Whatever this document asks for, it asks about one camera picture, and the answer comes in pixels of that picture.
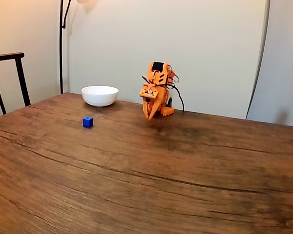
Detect black floor lamp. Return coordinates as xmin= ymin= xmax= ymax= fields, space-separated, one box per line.
xmin=59 ymin=0 xmax=99 ymax=95

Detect white ceramic bowl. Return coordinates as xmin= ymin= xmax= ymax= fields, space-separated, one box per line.
xmin=81 ymin=85 xmax=120 ymax=107

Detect black camera cable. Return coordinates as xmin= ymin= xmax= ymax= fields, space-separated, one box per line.
xmin=169 ymin=84 xmax=186 ymax=113

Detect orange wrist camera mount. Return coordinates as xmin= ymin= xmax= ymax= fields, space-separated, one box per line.
xmin=139 ymin=87 xmax=160 ymax=99

